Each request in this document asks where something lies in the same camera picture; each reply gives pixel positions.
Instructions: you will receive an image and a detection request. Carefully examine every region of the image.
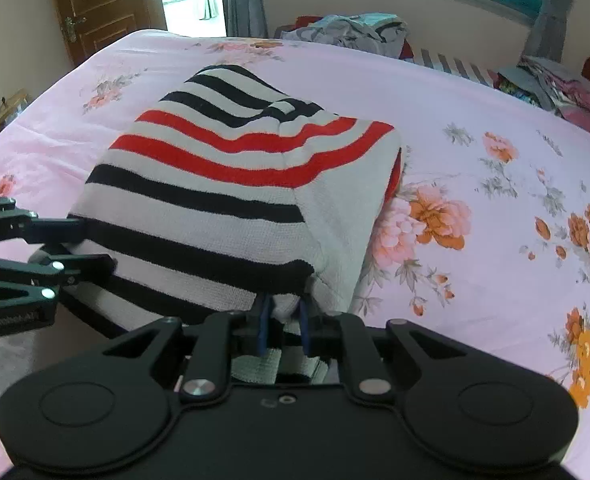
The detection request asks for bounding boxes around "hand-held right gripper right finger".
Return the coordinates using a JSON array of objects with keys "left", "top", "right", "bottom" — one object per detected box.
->
[{"left": 296, "top": 299, "right": 472, "bottom": 397}]

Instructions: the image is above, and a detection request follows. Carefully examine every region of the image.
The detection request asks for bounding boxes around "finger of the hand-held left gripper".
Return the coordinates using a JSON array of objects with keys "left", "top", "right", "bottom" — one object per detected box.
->
[
  {"left": 0, "top": 253, "right": 117, "bottom": 311},
  {"left": 0, "top": 195, "right": 85, "bottom": 247}
]

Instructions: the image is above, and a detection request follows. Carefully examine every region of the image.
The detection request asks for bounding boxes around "brown wooden door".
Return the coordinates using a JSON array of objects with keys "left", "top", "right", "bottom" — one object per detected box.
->
[{"left": 46, "top": 0, "right": 170, "bottom": 67}]

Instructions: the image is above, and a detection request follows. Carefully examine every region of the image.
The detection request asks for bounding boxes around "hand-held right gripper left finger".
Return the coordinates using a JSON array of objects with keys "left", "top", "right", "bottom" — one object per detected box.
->
[{"left": 102, "top": 294, "right": 272, "bottom": 402}]

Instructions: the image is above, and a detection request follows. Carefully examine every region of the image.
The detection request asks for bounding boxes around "brass door handle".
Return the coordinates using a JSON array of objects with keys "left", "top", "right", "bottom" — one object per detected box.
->
[{"left": 59, "top": 15, "right": 88, "bottom": 44}]

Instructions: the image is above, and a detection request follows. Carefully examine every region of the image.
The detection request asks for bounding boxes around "wooden rack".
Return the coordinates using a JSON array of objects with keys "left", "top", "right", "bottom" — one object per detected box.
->
[{"left": 0, "top": 88, "right": 30, "bottom": 157}]

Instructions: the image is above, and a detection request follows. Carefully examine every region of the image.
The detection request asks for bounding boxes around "pink floral bed sheet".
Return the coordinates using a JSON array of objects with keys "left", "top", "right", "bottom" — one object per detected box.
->
[{"left": 0, "top": 27, "right": 590, "bottom": 480}]

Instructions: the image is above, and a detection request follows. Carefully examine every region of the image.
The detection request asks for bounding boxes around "grey white striped cloth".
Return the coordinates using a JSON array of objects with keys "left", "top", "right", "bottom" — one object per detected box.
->
[{"left": 414, "top": 46, "right": 502, "bottom": 90}]

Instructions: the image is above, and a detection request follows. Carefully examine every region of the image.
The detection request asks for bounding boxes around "stack of folded clothes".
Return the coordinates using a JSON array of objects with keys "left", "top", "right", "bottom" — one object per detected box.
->
[{"left": 494, "top": 54, "right": 590, "bottom": 137}]

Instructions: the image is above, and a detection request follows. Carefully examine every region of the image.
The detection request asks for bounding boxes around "pile of grey clothes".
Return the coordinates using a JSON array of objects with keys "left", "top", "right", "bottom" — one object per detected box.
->
[{"left": 279, "top": 11, "right": 409, "bottom": 57}]

